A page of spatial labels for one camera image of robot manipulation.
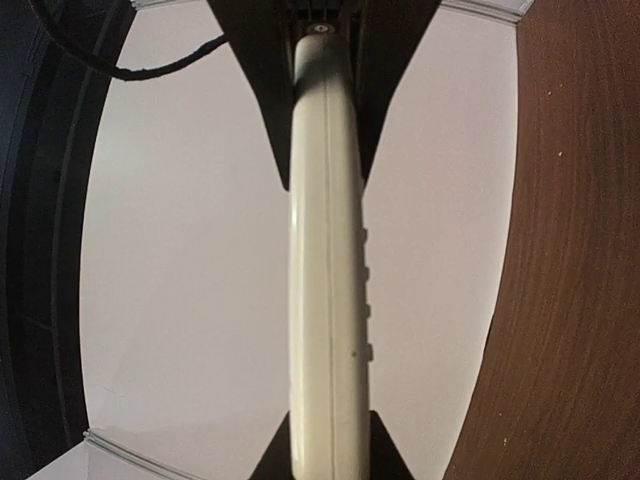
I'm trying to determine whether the left black sleeved cable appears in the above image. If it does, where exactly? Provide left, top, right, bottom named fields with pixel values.
left=27, top=0, right=229, bottom=82

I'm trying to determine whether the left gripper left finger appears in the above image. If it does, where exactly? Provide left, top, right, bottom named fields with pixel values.
left=209, top=0, right=298, bottom=189

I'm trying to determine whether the white remote control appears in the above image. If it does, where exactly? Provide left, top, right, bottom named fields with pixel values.
left=288, top=33, right=371, bottom=479

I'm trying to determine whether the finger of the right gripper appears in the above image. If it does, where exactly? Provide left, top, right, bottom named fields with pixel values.
left=249, top=413, right=293, bottom=480
left=370, top=410, right=413, bottom=480

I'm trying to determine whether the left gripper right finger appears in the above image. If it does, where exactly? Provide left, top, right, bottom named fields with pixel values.
left=350, top=0, right=440, bottom=180

